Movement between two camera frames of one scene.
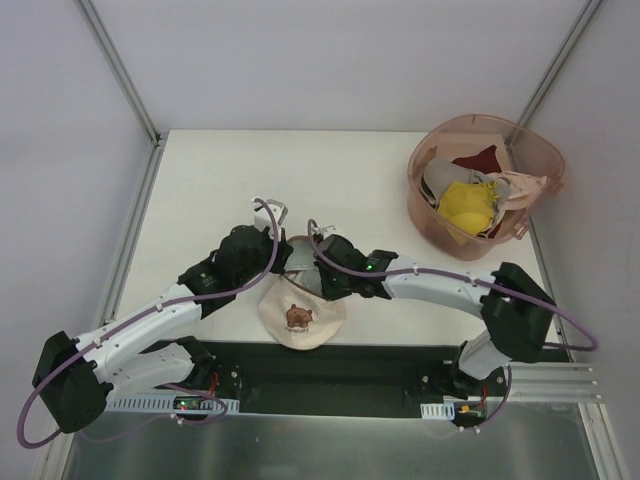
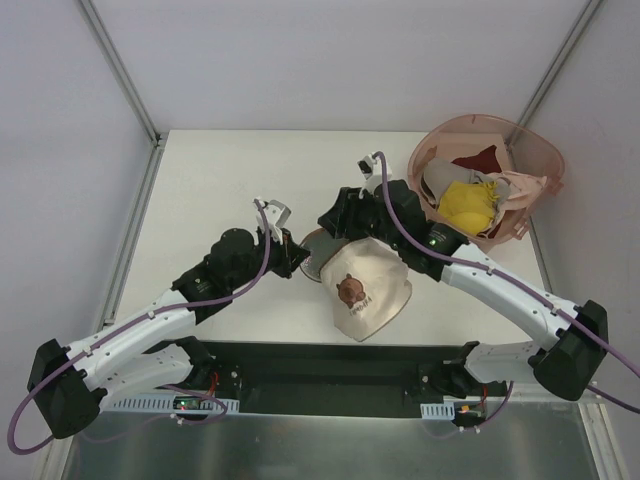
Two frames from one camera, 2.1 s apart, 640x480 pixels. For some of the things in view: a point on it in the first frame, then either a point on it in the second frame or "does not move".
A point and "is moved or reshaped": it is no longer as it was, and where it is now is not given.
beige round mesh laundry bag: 296,311 is moved or reshaped
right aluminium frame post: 560,61 does not move
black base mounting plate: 376,379 does not move
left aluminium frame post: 117,67 does not move
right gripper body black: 327,279 -> 345,215
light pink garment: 523,188 does not move
